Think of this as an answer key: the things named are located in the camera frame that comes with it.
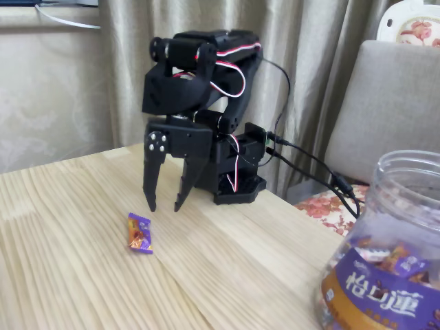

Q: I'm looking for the red white servo wire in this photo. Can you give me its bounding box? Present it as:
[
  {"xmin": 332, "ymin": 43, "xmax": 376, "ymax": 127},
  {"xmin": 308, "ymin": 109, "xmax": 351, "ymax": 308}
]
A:
[{"xmin": 171, "ymin": 41, "xmax": 262, "ymax": 193}]

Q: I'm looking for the white cable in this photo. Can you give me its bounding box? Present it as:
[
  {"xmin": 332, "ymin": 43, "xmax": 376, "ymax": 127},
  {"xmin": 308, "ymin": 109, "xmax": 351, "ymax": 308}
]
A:
[{"xmin": 34, "ymin": 3, "xmax": 102, "ymax": 30}]

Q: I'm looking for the thin black wire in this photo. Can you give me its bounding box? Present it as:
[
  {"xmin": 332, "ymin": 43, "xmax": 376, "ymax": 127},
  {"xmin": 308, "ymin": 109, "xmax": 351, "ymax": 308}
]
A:
[{"xmin": 261, "ymin": 58, "xmax": 292, "ymax": 135}]

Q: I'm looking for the beige window sill ledge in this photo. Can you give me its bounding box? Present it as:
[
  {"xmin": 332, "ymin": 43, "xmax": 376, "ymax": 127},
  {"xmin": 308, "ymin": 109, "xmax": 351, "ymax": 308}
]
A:
[{"xmin": 0, "ymin": 5, "xmax": 102, "ymax": 34}]

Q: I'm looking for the purple orange candy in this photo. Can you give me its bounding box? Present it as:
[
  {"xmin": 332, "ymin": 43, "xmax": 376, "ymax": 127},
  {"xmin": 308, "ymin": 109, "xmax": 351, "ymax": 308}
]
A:
[{"xmin": 127, "ymin": 212, "xmax": 154, "ymax": 255}]

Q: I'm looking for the beige patterned curtain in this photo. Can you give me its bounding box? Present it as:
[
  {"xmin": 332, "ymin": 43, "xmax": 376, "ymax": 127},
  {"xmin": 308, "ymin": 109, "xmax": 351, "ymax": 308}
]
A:
[{"xmin": 98, "ymin": 0, "xmax": 402, "ymax": 204}]

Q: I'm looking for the clear plastic candy jar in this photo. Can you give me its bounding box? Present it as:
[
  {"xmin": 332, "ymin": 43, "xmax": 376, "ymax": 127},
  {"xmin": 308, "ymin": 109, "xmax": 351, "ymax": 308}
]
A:
[{"xmin": 314, "ymin": 150, "xmax": 440, "ymax": 330}]

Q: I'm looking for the purple snack packet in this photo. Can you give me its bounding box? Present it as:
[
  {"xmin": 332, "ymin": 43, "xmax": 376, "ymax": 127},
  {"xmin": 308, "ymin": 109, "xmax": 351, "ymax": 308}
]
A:
[{"xmin": 395, "ymin": 254, "xmax": 430, "ymax": 278}]

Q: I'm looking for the black cable with ferrite bead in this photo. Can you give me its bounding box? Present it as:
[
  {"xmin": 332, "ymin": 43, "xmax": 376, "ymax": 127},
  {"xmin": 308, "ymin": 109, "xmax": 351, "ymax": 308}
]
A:
[{"xmin": 266, "ymin": 131, "xmax": 361, "ymax": 219}]

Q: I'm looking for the white floral chair back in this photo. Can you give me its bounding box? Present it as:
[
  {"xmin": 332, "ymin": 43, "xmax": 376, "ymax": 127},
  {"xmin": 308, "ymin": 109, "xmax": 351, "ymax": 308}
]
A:
[{"xmin": 376, "ymin": 0, "xmax": 440, "ymax": 49}]

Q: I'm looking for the grey upholstered chair back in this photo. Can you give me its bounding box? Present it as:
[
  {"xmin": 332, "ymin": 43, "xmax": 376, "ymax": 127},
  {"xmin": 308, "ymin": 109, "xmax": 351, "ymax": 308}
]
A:
[{"xmin": 324, "ymin": 39, "xmax": 440, "ymax": 185}]

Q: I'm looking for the plain black plug cable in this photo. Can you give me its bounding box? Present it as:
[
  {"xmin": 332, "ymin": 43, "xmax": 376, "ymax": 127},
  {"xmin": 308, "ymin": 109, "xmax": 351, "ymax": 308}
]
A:
[{"xmin": 266, "ymin": 146, "xmax": 358, "ymax": 218}]

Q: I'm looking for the orange-brown snack packet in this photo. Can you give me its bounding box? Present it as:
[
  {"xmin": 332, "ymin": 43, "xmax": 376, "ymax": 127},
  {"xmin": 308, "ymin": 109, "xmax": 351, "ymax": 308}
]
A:
[{"xmin": 379, "ymin": 242, "xmax": 412, "ymax": 276}]

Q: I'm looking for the floral seat cushion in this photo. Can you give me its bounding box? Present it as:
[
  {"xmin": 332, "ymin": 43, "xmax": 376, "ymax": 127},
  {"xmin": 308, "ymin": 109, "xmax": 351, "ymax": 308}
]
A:
[{"xmin": 294, "ymin": 184, "xmax": 371, "ymax": 238}]

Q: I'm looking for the dark flat device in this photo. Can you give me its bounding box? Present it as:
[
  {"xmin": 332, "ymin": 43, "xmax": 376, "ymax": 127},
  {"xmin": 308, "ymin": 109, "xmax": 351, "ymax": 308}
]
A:
[{"xmin": 34, "ymin": 0, "xmax": 100, "ymax": 8}]

